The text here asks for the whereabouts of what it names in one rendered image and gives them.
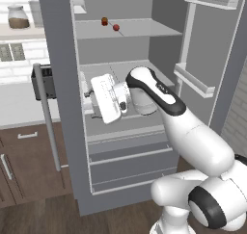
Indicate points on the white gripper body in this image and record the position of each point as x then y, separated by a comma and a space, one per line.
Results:
106, 98

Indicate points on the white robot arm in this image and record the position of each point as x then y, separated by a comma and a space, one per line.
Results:
193, 138

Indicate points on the grey shallow fridge drawer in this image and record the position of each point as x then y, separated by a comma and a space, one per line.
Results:
128, 146

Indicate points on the grey fridge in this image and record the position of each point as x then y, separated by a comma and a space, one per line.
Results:
128, 51

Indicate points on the grey deep fridge drawer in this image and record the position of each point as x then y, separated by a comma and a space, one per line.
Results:
135, 172

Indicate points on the red strawberry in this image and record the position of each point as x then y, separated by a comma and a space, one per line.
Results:
116, 27

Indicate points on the glass fridge shelf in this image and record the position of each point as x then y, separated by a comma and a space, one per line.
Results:
135, 29

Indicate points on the grey fridge door with bins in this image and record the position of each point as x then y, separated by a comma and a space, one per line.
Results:
212, 51

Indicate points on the white round container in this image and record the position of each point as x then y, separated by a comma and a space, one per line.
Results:
144, 103

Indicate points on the dark grey toaster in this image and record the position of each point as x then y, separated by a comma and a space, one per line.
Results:
44, 83

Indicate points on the dark red round food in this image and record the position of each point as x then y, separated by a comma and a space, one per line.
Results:
104, 21

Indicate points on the brown drawer front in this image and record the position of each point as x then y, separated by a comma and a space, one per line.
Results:
19, 141

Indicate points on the white small door bin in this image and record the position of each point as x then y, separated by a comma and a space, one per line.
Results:
78, 2

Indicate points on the brown cupboard door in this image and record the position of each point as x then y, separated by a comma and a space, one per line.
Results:
29, 180

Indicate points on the glass jar with brown contents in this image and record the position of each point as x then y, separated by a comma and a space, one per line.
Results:
18, 18

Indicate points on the grey wall socket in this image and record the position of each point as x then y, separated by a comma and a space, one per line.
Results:
4, 52
18, 51

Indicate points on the pale wall shelf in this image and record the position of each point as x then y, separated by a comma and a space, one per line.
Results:
19, 31

